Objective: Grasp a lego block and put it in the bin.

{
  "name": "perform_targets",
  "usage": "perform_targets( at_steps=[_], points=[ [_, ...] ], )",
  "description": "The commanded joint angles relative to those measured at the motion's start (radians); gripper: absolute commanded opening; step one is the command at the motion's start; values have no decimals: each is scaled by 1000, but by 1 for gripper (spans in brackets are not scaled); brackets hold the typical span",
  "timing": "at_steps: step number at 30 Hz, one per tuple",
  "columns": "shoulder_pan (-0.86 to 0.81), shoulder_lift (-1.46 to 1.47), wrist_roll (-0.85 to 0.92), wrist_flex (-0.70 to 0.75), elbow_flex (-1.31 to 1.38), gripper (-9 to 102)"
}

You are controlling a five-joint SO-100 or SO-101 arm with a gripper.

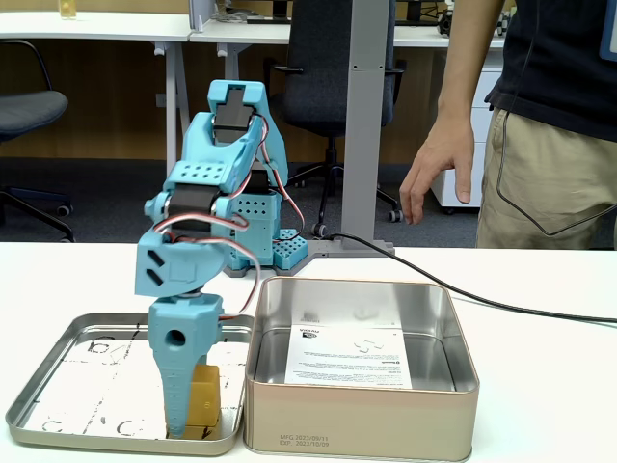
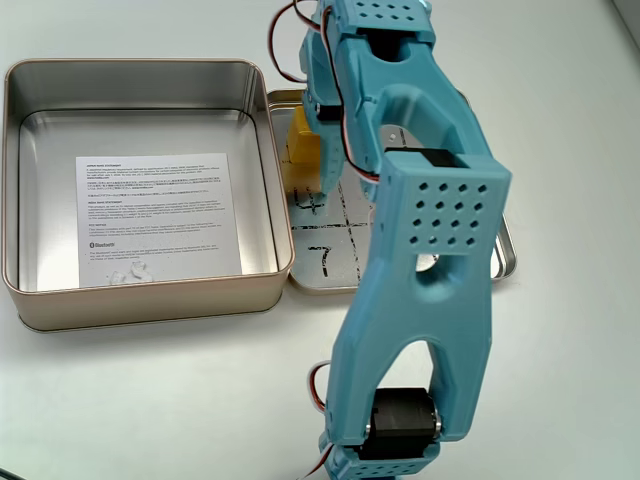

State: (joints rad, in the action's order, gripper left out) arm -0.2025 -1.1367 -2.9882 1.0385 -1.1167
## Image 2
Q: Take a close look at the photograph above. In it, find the yellow lego block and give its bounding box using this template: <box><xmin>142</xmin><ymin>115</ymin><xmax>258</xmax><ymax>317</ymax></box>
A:
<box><xmin>285</xmin><ymin>106</ymin><xmax>322</xmax><ymax>169</ymax></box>

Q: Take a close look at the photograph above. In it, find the silver tin lid with numbers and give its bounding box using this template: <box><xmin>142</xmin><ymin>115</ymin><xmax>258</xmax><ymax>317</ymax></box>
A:
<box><xmin>267</xmin><ymin>88</ymin><xmax>519</xmax><ymax>296</ymax></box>

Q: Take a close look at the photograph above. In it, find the white printed paper label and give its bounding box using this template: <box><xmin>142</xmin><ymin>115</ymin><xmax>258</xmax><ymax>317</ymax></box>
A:
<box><xmin>74</xmin><ymin>152</ymin><xmax>245</xmax><ymax>289</ymax></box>

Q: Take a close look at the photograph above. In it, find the small clear plastic piece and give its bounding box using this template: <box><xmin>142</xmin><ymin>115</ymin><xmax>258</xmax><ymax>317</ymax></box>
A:
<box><xmin>107</xmin><ymin>262</ymin><xmax>156</xmax><ymax>287</ymax></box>

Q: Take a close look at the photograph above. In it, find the gold square tin box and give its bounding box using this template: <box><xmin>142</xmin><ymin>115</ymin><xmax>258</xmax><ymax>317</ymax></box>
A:
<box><xmin>2</xmin><ymin>58</ymin><xmax>295</xmax><ymax>332</ymax></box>

